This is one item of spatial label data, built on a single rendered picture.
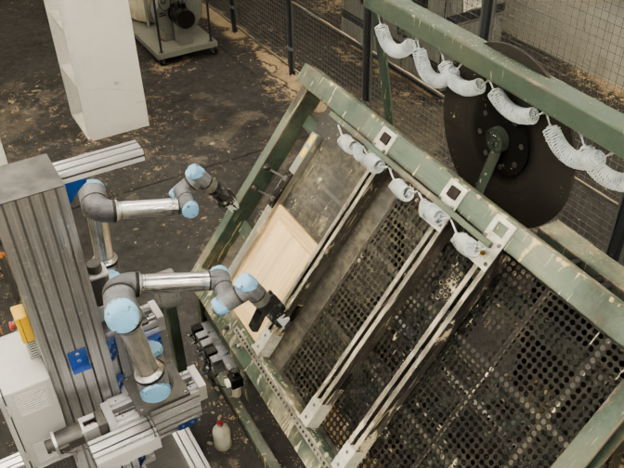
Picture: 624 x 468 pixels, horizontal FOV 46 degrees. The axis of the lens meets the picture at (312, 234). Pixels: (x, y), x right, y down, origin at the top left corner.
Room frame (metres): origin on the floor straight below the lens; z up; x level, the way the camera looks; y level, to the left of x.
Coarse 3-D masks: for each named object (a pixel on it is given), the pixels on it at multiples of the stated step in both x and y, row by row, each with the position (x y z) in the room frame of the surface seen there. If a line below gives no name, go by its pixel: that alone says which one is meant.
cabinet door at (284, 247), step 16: (272, 224) 2.90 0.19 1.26; (288, 224) 2.83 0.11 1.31; (272, 240) 2.83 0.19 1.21; (288, 240) 2.76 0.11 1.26; (304, 240) 2.70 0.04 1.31; (256, 256) 2.83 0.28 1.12; (272, 256) 2.76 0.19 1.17; (288, 256) 2.70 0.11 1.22; (304, 256) 2.63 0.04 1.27; (240, 272) 2.83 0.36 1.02; (256, 272) 2.76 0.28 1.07; (272, 272) 2.69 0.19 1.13; (288, 272) 2.63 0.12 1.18; (272, 288) 2.63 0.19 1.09; (288, 288) 2.57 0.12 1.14; (256, 336) 2.48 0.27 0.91
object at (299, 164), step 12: (312, 132) 3.10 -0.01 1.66; (312, 144) 3.05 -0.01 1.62; (300, 156) 3.05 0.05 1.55; (300, 168) 3.02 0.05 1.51; (288, 192) 2.99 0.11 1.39; (276, 204) 2.95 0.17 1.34; (264, 216) 2.95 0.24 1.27; (264, 228) 2.92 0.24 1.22; (252, 240) 2.89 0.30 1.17; (240, 252) 2.89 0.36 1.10; (240, 264) 2.85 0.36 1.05
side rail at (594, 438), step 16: (608, 400) 1.44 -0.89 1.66; (592, 416) 1.43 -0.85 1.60; (608, 416) 1.41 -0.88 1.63; (592, 432) 1.39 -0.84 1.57; (608, 432) 1.37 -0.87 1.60; (576, 448) 1.38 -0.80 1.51; (592, 448) 1.36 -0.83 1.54; (608, 448) 1.40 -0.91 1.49; (560, 464) 1.36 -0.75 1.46; (576, 464) 1.34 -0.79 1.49; (592, 464) 1.38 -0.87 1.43
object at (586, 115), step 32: (384, 0) 3.38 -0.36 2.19; (416, 32) 3.14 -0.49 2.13; (448, 32) 2.96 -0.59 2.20; (384, 64) 3.52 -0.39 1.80; (480, 64) 2.75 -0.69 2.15; (512, 64) 2.64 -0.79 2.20; (384, 96) 3.54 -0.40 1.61; (544, 96) 2.44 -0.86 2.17; (576, 96) 2.37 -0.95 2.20; (576, 128) 2.28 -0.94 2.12; (608, 128) 2.17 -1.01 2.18
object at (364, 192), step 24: (360, 144) 2.61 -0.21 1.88; (384, 168) 2.65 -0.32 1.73; (360, 192) 2.61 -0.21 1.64; (336, 216) 2.61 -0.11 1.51; (360, 216) 2.60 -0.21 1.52; (336, 240) 2.54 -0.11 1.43; (312, 264) 2.53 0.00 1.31; (312, 288) 2.48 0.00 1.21; (288, 312) 2.42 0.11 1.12; (264, 336) 2.40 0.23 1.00
